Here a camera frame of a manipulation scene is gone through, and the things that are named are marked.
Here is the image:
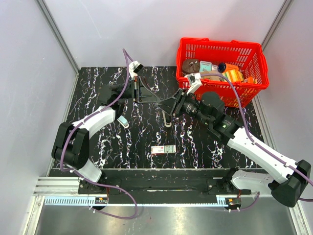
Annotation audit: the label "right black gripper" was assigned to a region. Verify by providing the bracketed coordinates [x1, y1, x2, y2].
[155, 88, 212, 126]

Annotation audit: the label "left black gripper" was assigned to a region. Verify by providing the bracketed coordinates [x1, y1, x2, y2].
[116, 76, 161, 104]

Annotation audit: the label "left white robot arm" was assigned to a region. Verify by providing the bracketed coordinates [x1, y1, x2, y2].
[52, 77, 160, 194]

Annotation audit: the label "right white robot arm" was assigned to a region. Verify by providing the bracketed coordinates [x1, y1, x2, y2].
[158, 89, 311, 208]

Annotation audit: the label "brown round item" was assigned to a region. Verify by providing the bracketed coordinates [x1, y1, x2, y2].
[181, 58, 200, 74]

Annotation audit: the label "brown cardboard box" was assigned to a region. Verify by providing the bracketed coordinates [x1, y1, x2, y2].
[188, 70, 222, 81]

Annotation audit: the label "teal white box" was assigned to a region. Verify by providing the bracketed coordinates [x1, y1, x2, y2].
[199, 61, 212, 72]

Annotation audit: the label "orange bottle blue cap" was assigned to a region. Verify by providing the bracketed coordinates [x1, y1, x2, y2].
[217, 62, 239, 73]

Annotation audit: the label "yellow green sticky notes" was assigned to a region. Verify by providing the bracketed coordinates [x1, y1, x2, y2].
[222, 70, 244, 83]

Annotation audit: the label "red plastic basket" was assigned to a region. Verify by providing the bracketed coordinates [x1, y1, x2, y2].
[176, 38, 269, 107]

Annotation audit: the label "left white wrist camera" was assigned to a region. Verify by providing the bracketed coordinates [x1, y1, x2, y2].
[128, 61, 143, 80]

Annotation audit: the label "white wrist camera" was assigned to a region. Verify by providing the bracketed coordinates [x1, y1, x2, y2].
[185, 72, 202, 94]
[128, 61, 143, 80]

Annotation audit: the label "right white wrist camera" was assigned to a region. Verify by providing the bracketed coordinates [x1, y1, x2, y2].
[185, 72, 202, 94]

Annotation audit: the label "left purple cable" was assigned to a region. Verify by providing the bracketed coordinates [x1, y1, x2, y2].
[60, 48, 139, 219]

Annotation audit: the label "purple cable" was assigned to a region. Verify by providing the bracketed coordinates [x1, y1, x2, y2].
[60, 48, 139, 219]
[200, 73, 313, 212]

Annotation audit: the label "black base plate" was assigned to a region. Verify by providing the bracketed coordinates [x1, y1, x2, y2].
[78, 168, 252, 204]

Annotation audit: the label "aluminium frame rail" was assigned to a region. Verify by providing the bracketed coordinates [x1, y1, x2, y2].
[34, 176, 299, 196]

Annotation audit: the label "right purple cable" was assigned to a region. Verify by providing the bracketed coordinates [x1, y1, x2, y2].
[200, 73, 313, 212]

